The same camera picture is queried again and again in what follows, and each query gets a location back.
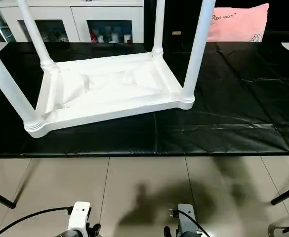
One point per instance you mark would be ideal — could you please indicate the grey metal frame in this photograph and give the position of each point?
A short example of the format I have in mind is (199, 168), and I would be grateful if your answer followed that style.
(285, 230)

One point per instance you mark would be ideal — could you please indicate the black furniture with yellow label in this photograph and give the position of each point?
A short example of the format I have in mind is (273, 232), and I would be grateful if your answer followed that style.
(184, 19)

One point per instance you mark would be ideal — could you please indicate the pink pillow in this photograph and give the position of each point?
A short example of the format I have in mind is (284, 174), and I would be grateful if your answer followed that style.
(238, 23)

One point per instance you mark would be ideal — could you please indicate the white plastic table top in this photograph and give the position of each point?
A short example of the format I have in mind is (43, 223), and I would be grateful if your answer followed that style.
(109, 84)

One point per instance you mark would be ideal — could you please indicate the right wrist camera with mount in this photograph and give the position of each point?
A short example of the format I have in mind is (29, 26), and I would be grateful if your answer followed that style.
(186, 221)

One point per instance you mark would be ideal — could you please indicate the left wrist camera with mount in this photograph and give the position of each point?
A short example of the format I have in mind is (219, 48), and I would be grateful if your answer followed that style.
(80, 217)

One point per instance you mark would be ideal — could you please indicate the white plastic table leg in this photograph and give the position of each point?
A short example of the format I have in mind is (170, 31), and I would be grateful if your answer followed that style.
(158, 27)
(197, 49)
(35, 32)
(8, 84)

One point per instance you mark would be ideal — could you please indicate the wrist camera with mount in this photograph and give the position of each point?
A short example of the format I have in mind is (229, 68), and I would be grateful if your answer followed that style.
(186, 221)
(80, 217)

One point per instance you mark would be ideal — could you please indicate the black tripod stand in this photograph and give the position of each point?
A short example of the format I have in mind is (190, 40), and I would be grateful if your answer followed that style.
(1, 197)

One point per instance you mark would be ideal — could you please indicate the black work mat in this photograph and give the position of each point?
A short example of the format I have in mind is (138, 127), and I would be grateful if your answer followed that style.
(233, 98)

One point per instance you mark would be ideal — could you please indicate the white cabinet with glass doors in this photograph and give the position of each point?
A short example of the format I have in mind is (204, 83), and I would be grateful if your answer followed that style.
(70, 19)

